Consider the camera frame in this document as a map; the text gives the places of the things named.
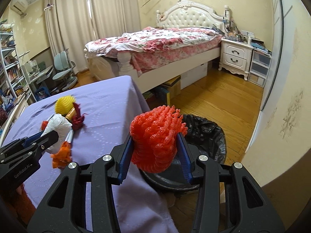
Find yellow label bottle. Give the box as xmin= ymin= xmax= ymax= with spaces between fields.
xmin=65 ymin=107 xmax=76 ymax=122

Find teal white wrapper tube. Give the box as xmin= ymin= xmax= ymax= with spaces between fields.
xmin=65 ymin=129 xmax=74 ymax=144

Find purple tablecloth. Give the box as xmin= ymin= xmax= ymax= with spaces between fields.
xmin=5 ymin=76 xmax=177 ymax=232

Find white nightstand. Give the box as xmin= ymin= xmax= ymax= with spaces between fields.
xmin=218 ymin=38 xmax=253 ymax=81

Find yellow foam net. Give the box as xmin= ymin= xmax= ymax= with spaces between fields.
xmin=55 ymin=95 xmax=75 ymax=116

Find white bed with headboard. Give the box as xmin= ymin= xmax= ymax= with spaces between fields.
xmin=84 ymin=0 xmax=231 ymax=93

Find floral pink quilt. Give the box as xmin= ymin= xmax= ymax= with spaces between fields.
xmin=85 ymin=27 xmax=223 ymax=76

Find black lined trash bin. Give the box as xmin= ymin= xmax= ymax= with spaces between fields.
xmin=140 ymin=114 xmax=227 ymax=196

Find white storage box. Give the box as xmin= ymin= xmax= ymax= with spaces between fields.
xmin=180 ymin=63 xmax=208 ymax=89

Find red foam net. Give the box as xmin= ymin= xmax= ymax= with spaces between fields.
xmin=130 ymin=105 xmax=188 ymax=174

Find orange paper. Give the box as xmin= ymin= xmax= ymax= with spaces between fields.
xmin=51 ymin=141 xmax=72 ymax=169

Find red plastic bag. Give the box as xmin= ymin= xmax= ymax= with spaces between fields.
xmin=41 ymin=120 xmax=48 ymax=131

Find plastic drawer unit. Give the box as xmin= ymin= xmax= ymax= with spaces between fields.
xmin=248 ymin=48 xmax=272 ymax=88

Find study desk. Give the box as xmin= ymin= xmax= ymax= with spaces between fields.
xmin=21 ymin=65 xmax=54 ymax=102

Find cardboard box under bed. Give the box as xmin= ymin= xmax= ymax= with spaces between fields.
xmin=152 ymin=75 xmax=181 ymax=106

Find beige curtains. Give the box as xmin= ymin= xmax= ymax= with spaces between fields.
xmin=45 ymin=0 xmax=141 ymax=73

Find dark red ribbon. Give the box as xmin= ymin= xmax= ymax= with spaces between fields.
xmin=71 ymin=103 xmax=85 ymax=131

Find air conditioner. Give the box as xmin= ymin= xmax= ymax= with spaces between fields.
xmin=10 ymin=0 xmax=28 ymax=18

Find light blue desk chair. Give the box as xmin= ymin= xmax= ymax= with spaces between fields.
xmin=52 ymin=49 xmax=78 ymax=92

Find white bookshelf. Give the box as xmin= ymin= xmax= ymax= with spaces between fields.
xmin=1 ymin=20 xmax=34 ymax=113

